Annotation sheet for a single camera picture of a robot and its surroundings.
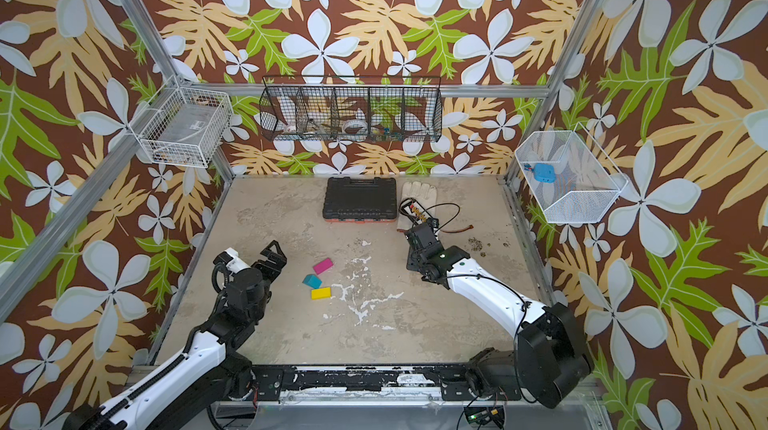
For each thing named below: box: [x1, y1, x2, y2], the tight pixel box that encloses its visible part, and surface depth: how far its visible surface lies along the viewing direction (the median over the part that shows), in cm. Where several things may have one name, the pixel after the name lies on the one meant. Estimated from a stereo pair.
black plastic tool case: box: [323, 177, 397, 224], surface depth 110 cm
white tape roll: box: [343, 119, 368, 134], surface depth 100 cm
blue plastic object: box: [524, 163, 556, 184], surface depth 88 cm
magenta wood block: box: [312, 258, 334, 275], surface depth 98 cm
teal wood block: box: [302, 274, 323, 289], surface depth 93 cm
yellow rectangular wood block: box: [310, 287, 332, 300], surface depth 91 cm
